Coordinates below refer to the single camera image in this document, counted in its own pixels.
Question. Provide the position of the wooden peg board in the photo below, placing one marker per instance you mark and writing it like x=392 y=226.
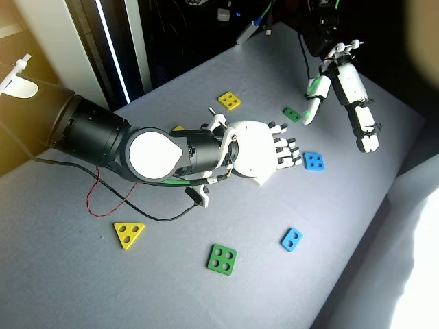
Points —
x=263 y=181

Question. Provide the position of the green two-hole block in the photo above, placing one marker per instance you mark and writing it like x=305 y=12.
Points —
x=291 y=114

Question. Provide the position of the yellow square four-hole block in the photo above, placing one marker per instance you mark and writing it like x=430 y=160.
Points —
x=229 y=100

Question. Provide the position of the blue square four-hole block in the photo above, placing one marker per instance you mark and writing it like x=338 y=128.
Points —
x=314 y=161

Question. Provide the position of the yellow two-hole block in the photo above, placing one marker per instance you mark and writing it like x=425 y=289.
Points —
x=177 y=128

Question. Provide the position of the blue two-hole block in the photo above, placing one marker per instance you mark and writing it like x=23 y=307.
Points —
x=291 y=240

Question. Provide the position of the green square four-hole block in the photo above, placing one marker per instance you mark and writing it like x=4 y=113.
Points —
x=222 y=259

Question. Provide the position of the yellow triangle block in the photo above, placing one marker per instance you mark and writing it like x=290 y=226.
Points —
x=127 y=234

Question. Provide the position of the elongated white usb adapter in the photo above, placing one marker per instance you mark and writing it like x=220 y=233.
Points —
x=247 y=32

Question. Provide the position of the black usb plug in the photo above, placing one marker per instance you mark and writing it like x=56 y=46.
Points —
x=268 y=25

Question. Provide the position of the small white adapter box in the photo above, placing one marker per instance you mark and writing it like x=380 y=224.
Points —
x=223 y=15

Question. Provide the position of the narrow white panel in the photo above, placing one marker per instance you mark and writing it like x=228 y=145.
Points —
x=137 y=41

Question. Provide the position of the white-blue light strip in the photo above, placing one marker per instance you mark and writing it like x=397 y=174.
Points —
x=113 y=55

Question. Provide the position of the grey table cloth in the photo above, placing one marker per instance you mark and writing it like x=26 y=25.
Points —
x=171 y=301

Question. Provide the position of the wide white panel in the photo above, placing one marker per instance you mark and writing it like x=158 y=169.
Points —
x=61 y=51

